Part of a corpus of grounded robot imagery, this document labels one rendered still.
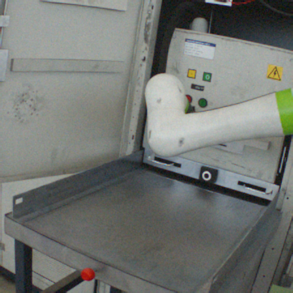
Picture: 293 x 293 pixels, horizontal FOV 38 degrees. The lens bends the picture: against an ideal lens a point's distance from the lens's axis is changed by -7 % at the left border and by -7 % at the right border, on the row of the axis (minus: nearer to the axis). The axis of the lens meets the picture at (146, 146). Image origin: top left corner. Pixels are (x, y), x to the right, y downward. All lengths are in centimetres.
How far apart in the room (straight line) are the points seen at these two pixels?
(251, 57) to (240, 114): 48
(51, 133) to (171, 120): 51
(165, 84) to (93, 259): 49
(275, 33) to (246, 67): 76
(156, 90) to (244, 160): 52
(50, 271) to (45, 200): 93
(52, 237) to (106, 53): 74
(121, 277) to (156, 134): 38
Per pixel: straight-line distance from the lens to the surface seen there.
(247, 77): 154
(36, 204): 124
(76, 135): 158
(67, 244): 108
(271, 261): 162
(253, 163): 157
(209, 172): 159
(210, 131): 111
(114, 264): 103
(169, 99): 117
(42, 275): 221
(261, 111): 108
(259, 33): 229
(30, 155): 149
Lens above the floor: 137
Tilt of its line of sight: 15 degrees down
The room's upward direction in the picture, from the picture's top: 9 degrees clockwise
